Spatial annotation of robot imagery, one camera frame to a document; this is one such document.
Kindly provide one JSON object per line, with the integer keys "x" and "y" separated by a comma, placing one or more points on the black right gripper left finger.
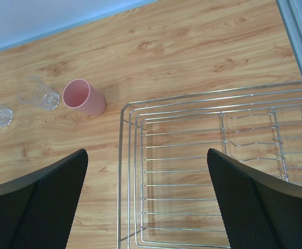
{"x": 37, "y": 210}

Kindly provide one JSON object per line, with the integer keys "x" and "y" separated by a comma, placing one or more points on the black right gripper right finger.
{"x": 258, "y": 210}

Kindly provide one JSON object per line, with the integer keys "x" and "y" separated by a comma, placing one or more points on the pink plastic cup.
{"x": 81, "y": 96}

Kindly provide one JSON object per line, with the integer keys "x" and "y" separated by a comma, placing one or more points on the metal wire dish rack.
{"x": 165, "y": 194}

